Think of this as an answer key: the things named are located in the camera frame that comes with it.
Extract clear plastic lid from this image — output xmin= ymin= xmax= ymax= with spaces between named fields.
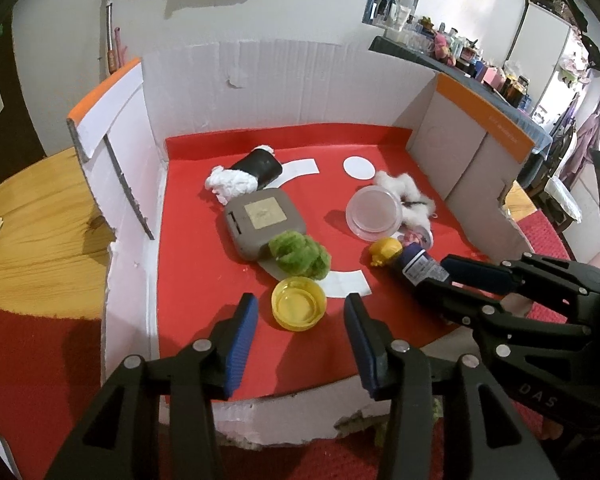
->
xmin=345 ymin=185 xmax=405 ymax=241

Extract small yellow toy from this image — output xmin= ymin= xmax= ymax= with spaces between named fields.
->
xmin=369 ymin=236 xmax=405 ymax=268

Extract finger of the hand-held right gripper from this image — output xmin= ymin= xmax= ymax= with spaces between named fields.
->
xmin=415 ymin=277 xmax=600 ymax=416
xmin=441 ymin=254 xmax=600 ymax=328

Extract row of cosmetics bottles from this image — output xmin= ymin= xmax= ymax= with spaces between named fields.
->
xmin=380 ymin=5 xmax=533 ymax=111

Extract black roll with white cloth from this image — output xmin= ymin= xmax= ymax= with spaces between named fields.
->
xmin=204 ymin=144 xmax=284 ymax=206

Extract person's right hand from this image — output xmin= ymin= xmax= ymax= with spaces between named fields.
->
xmin=542 ymin=417 xmax=566 ymax=441

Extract grey plastic case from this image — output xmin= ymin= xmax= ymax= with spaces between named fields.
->
xmin=223 ymin=189 xmax=308 ymax=262

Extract white cardboard box orange edges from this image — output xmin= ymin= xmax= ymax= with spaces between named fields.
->
xmin=66 ymin=40 xmax=538 ymax=448

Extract green fuzzy item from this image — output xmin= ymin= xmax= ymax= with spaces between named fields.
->
xmin=372 ymin=397 xmax=443 ymax=448

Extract pink plush toy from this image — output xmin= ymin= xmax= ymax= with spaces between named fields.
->
xmin=432 ymin=30 xmax=456 ymax=66

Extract yellow plastic lid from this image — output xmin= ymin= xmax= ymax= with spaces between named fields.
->
xmin=271 ymin=276 xmax=327 ymax=331

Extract red paper sheet white shapes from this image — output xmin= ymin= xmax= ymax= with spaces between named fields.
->
xmin=152 ymin=122 xmax=526 ymax=403

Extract pink stick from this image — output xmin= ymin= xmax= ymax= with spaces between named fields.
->
xmin=111 ymin=25 xmax=128 ymax=73

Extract blue bottle white label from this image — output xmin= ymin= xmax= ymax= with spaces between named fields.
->
xmin=397 ymin=245 xmax=451 ymax=288

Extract white plastic bag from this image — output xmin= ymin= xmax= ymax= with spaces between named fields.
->
xmin=545 ymin=175 xmax=583 ymax=233

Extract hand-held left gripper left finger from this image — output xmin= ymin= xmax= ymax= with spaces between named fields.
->
xmin=45 ymin=292 xmax=259 ymax=480

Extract green fluffy scrunchie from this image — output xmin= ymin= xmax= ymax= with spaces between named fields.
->
xmin=267 ymin=230 xmax=333 ymax=278

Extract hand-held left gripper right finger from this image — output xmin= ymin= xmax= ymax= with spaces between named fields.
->
xmin=343 ymin=294 xmax=556 ymax=480

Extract purple curtain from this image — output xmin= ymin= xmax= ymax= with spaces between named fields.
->
xmin=560 ymin=105 xmax=600 ymax=181

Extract dark dresser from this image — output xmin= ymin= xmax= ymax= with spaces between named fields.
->
xmin=369 ymin=35 xmax=553 ymax=153

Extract tall mirror ornate frame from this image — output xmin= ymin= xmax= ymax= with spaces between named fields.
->
xmin=505 ymin=0 xmax=588 ymax=126

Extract dark hanging cloth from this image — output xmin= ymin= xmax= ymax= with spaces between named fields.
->
xmin=580 ymin=32 xmax=600 ymax=73

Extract red knit cloth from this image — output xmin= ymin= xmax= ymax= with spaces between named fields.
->
xmin=0 ymin=210 xmax=581 ymax=480

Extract metal pole orange tip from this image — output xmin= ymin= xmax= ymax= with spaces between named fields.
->
xmin=104 ymin=0 xmax=118 ymax=78

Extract white fluffy scrunchie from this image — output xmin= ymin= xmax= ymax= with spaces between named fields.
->
xmin=372 ymin=171 xmax=438 ymax=233

